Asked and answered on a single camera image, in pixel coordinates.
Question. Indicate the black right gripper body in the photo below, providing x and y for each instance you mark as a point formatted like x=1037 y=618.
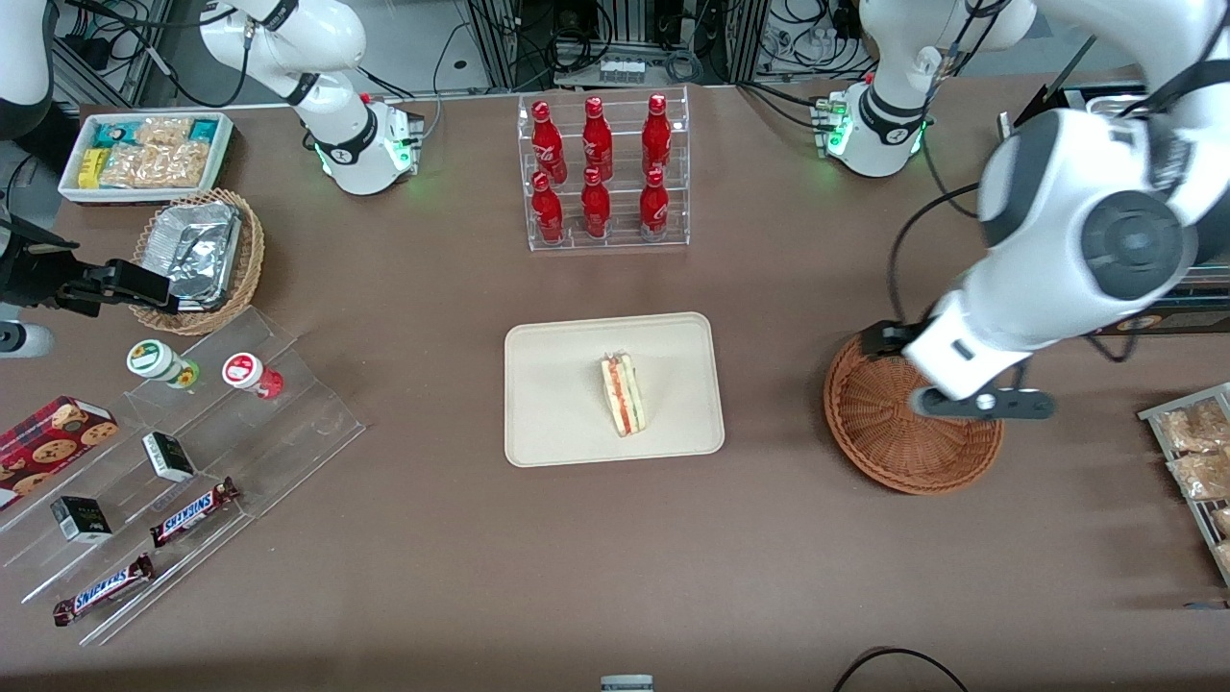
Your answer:
x=29 y=270

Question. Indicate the triangular sandwich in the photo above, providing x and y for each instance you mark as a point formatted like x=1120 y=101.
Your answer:
x=625 y=399

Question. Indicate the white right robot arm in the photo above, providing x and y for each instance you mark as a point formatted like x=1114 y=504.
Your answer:
x=327 y=115

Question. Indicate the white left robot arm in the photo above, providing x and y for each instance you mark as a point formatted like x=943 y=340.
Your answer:
x=1047 y=250

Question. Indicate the brown wicker basket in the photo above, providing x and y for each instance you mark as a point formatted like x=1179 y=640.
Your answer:
x=894 y=447

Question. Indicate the light wicker basket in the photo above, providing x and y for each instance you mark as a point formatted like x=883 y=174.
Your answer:
x=248 y=269

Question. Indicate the tray of packaged snacks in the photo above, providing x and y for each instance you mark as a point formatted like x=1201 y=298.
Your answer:
x=1153 y=415

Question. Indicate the beige rectangular tray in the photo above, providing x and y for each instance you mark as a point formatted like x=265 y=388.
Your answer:
x=557 y=389

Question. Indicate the aluminium foil container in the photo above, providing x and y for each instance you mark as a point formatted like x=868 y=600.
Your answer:
x=197 y=250

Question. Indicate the green lid cup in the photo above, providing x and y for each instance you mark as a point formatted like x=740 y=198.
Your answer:
x=154 y=359

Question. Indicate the white snack bin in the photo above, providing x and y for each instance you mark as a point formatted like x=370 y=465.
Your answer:
x=72 y=187

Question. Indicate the yellow snack packet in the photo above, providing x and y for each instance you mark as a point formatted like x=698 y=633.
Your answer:
x=91 y=168

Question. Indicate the large clear cracker bag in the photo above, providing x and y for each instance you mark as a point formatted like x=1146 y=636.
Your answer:
x=159 y=165

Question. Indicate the red lid cup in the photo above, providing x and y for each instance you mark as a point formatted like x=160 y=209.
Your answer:
x=245 y=371

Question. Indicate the teal snack packet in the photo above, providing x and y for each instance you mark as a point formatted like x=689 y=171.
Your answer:
x=113 y=134
x=204 y=129

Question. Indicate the small clear cracker bag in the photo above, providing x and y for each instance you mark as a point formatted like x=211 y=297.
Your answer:
x=163 y=130

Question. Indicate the red plaid cookie box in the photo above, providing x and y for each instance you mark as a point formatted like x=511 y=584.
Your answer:
x=48 y=442

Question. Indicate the small black box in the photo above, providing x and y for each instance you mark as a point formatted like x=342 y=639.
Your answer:
x=169 y=457
x=82 y=519

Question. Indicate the clear acrylic stepped display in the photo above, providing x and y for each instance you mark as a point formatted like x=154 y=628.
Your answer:
x=288 y=423

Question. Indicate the clear bagged pastry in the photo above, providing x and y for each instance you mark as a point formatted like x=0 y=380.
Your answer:
x=1196 y=428
x=1222 y=522
x=1201 y=476
x=1224 y=556

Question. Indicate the Snickers chocolate bar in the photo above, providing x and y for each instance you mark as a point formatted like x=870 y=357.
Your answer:
x=192 y=514
x=101 y=589

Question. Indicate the black food warmer machine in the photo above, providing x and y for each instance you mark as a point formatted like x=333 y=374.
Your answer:
x=1201 y=314

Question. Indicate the steel warmer pan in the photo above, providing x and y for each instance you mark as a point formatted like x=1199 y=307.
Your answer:
x=1115 y=96

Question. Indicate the red cola bottle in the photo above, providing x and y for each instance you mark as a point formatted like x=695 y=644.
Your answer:
x=653 y=207
x=548 y=139
x=596 y=207
x=548 y=211
x=656 y=133
x=597 y=135

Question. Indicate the clear acrylic bottle rack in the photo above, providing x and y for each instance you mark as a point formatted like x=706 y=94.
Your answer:
x=620 y=245

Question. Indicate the small grey device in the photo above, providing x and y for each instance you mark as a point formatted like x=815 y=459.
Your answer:
x=627 y=683

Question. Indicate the white power strip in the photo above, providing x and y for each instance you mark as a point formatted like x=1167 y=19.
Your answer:
x=621 y=70

